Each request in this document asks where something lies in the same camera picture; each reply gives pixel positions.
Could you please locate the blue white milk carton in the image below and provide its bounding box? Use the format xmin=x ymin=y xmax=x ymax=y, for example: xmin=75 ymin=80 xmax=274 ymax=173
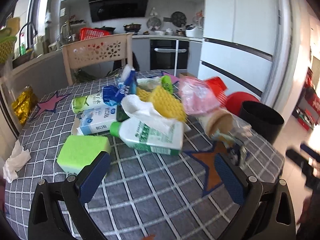
xmin=76 ymin=106 xmax=117 ymax=135

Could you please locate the red round stool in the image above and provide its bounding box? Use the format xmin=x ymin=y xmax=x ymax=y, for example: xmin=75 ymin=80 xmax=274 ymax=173
xmin=225 ymin=92 xmax=259 ymax=116

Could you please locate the white rice cooker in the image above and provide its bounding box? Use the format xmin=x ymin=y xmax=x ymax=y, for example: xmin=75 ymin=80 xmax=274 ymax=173
xmin=185 ymin=25 xmax=203 ymax=38

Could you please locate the green label drink bottle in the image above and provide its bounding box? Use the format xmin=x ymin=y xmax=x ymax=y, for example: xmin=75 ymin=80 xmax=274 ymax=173
xmin=71 ymin=92 xmax=105 ymax=114

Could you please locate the white refrigerator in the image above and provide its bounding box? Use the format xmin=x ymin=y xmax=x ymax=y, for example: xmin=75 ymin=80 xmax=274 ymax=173
xmin=197 ymin=0 xmax=290 ymax=105

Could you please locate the black built-in oven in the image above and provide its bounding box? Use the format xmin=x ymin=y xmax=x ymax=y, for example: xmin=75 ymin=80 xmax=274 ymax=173
xmin=150 ymin=40 xmax=189 ymax=71

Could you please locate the blue snack wrapper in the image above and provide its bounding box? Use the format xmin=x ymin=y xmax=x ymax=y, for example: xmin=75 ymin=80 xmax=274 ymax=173
xmin=102 ymin=70 xmax=137 ymax=106

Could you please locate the red plastic basket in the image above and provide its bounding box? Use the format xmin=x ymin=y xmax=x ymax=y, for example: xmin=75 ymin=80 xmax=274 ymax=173
xmin=80 ymin=27 xmax=110 ymax=41

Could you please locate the yellow foam fruit net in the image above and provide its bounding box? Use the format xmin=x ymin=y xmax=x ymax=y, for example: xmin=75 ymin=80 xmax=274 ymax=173
xmin=137 ymin=86 xmax=187 ymax=122

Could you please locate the green cone wrapper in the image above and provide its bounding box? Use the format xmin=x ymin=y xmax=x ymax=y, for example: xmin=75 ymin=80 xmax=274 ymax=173
xmin=161 ymin=75 xmax=173 ymax=94

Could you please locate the pink plastic bag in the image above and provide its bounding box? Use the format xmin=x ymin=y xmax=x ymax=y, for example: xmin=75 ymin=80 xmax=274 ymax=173
xmin=179 ymin=76 xmax=220 ymax=116

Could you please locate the black range hood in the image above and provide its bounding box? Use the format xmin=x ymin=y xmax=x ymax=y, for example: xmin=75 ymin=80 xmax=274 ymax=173
xmin=88 ymin=0 xmax=149 ymax=22

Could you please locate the white green-capped bottle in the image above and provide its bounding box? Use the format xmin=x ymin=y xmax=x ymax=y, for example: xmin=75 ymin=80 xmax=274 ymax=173
xmin=110 ymin=118 xmax=184 ymax=155

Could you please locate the black trash bin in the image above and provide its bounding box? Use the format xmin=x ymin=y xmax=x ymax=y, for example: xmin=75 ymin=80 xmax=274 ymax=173
xmin=239 ymin=101 xmax=285 ymax=144

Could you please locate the black cooking pot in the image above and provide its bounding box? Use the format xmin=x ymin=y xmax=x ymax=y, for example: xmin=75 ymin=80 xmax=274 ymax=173
xmin=123 ymin=23 xmax=142 ymax=33

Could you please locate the gold foil bag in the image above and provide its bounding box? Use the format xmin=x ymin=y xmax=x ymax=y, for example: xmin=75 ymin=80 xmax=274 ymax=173
xmin=11 ymin=86 xmax=38 ymax=126

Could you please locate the grey checkered tablecloth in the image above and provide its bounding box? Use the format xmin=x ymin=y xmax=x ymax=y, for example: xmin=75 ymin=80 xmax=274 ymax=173
xmin=4 ymin=70 xmax=286 ymax=240

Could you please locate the cardboard box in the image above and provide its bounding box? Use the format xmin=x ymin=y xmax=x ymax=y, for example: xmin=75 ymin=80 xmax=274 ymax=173
xmin=178 ymin=72 xmax=195 ymax=78

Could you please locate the white mop handle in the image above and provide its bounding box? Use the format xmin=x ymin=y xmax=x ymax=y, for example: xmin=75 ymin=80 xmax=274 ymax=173
xmin=174 ymin=40 xmax=179 ymax=77

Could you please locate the green sponge block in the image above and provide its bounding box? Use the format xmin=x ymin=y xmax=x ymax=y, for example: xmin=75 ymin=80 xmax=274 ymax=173
xmin=57 ymin=135 xmax=111 ymax=174

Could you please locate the white green plastic bag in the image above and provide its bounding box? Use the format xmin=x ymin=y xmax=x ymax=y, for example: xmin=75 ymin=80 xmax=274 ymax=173
xmin=137 ymin=76 xmax=161 ymax=92

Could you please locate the beige perforated chair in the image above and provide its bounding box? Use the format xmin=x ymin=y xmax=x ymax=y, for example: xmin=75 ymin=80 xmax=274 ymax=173
xmin=62 ymin=33 xmax=133 ymax=86

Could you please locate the red plastic dustpan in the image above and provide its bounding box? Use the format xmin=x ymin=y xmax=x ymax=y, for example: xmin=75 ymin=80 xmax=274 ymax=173
xmin=204 ymin=76 xmax=227 ymax=106

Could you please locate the white crumpled tissue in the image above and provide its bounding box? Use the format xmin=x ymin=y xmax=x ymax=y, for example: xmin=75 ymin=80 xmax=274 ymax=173
xmin=3 ymin=140 xmax=31 ymax=183

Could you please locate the white paper towel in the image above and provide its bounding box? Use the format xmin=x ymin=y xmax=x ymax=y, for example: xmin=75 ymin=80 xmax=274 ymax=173
xmin=121 ymin=94 xmax=178 ymax=135

